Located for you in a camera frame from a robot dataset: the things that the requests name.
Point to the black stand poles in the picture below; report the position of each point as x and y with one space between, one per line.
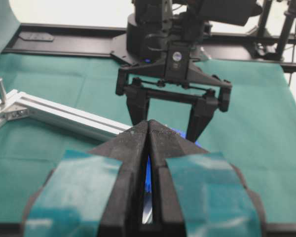
276 29

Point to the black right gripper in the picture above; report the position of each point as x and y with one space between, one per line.
176 67

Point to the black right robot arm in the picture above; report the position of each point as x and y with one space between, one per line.
159 52

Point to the square aluminium extrusion frame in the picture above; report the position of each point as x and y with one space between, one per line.
20 105

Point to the steel shaft top corner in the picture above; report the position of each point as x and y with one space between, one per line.
3 96

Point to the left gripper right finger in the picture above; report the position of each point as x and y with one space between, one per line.
197 193

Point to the green table cloth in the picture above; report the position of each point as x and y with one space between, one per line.
257 133

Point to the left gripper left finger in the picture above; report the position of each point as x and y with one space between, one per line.
98 194

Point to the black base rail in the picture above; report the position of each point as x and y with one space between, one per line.
111 42

